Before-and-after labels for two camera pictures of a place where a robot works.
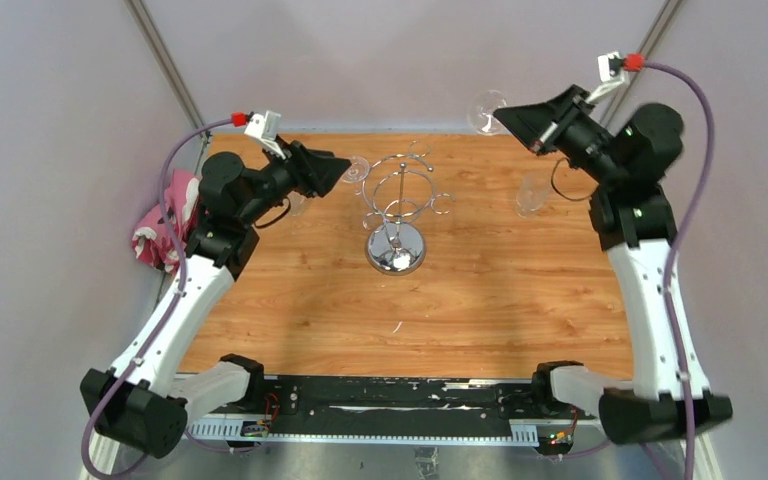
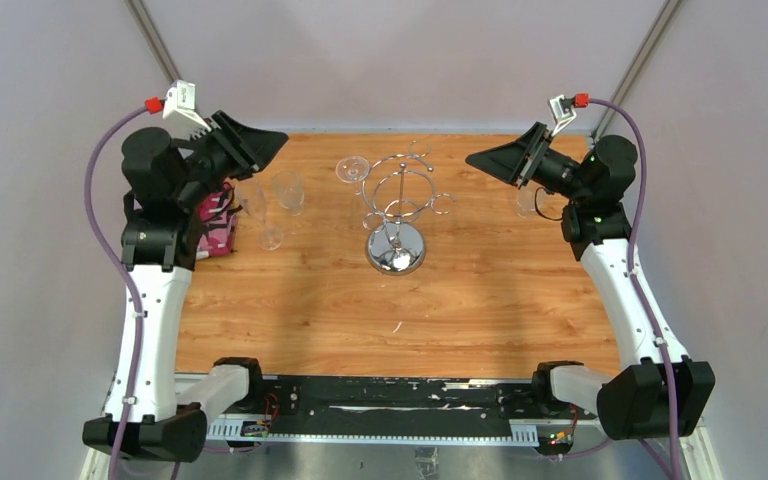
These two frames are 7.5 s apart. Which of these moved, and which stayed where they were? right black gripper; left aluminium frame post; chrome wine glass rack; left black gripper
Moved: right black gripper; left black gripper
Stayed: chrome wine glass rack; left aluminium frame post
